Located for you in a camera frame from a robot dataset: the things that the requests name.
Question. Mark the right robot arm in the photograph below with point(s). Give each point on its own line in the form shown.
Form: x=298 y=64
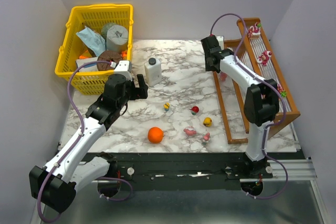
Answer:
x=261 y=100

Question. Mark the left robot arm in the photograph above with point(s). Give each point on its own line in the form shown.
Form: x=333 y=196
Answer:
x=54 y=184

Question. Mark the white blue box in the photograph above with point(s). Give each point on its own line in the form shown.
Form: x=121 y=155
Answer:
x=90 y=64

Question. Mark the brown tape roll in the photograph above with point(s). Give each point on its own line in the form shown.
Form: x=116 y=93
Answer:
x=108 y=60

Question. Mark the small minion toy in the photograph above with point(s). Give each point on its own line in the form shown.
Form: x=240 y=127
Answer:
x=166 y=106

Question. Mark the grey tape roll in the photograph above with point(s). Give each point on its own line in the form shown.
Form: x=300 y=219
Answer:
x=117 y=39

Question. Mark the yellow plastic basket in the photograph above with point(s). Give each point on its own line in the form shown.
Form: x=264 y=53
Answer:
x=95 y=17

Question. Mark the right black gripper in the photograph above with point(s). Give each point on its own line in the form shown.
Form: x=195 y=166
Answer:
x=210 y=48

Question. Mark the light blue plastic pouch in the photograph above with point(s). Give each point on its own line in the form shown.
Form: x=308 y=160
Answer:
x=93 y=40

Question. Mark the orange bottle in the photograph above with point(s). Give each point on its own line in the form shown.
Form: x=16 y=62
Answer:
x=124 y=55

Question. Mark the pink strawberry bear toy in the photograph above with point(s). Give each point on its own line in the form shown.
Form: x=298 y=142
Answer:
x=264 y=57

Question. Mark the white bottle black cap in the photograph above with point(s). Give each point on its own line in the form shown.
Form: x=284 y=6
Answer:
x=153 y=71

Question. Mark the pink white toy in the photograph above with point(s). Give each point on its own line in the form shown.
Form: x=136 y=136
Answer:
x=190 y=131

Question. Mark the pink bunny figure toy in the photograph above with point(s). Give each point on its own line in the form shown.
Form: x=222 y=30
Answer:
x=206 y=138

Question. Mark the red hat figure toy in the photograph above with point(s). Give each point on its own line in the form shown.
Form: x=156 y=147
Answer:
x=194 y=110

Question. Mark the red white bear toy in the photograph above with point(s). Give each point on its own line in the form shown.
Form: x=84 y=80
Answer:
x=254 y=31

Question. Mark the pink round toy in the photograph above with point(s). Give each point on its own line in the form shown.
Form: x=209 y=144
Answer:
x=222 y=76

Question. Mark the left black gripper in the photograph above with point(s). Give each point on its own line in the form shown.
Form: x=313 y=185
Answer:
x=137 y=92

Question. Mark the yellow duck toy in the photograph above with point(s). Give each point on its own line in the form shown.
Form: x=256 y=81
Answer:
x=207 y=122

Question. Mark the orange fruit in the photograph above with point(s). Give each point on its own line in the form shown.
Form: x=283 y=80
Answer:
x=155 y=135

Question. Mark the green ball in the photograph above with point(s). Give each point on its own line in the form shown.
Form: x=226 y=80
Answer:
x=105 y=29

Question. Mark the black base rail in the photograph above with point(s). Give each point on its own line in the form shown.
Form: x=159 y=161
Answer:
x=179 y=171

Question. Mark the brown tiered wooden shelf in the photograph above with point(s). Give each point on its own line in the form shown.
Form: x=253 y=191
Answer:
x=248 y=50

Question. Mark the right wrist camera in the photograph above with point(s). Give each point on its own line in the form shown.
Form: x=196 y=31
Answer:
x=220 y=41

